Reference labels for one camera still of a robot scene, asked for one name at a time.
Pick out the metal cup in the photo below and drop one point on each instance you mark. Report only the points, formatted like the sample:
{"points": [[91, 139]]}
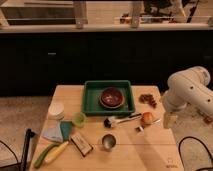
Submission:
{"points": [[108, 141]]}

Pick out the black stand pole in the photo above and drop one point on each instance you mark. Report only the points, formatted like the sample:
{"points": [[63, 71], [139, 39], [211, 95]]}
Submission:
{"points": [[29, 135]]}

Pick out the green plastic tray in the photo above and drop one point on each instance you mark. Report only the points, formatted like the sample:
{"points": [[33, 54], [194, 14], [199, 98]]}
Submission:
{"points": [[91, 93]]}

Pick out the small green cup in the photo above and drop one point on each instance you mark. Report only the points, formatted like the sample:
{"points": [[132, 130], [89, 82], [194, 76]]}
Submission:
{"points": [[78, 119]]}

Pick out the dark red grape bunch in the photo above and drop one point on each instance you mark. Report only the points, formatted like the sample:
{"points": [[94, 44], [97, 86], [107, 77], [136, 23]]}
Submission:
{"points": [[148, 99]]}

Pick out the green cucumber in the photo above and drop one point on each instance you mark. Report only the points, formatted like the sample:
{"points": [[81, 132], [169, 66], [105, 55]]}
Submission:
{"points": [[40, 159]]}

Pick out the small dark metal clip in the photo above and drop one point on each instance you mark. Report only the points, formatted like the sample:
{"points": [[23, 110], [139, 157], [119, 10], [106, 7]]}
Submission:
{"points": [[139, 129]]}

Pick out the teal sponge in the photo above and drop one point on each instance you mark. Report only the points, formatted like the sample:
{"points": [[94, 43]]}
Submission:
{"points": [[66, 128]]}

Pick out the yellow corn cob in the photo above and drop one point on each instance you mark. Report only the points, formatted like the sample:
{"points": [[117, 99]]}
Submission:
{"points": [[55, 153]]}

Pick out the brown rectangular box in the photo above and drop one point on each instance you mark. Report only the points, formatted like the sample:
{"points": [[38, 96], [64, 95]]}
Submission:
{"points": [[81, 143]]}

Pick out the dark red bowl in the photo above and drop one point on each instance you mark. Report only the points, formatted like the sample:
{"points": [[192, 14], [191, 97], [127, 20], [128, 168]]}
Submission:
{"points": [[111, 98]]}

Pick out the orange peach fruit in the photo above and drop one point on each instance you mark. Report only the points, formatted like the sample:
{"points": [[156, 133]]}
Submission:
{"points": [[147, 118]]}

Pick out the light blue cloth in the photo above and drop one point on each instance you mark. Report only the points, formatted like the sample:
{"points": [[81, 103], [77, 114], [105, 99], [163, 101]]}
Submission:
{"points": [[53, 134]]}

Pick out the black and white brush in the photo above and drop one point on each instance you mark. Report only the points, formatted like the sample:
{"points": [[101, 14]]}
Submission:
{"points": [[112, 121]]}

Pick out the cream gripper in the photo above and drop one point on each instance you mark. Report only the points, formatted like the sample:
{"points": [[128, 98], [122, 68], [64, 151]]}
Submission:
{"points": [[169, 120]]}

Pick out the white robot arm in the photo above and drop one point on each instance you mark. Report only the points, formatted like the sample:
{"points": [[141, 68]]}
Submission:
{"points": [[187, 87]]}

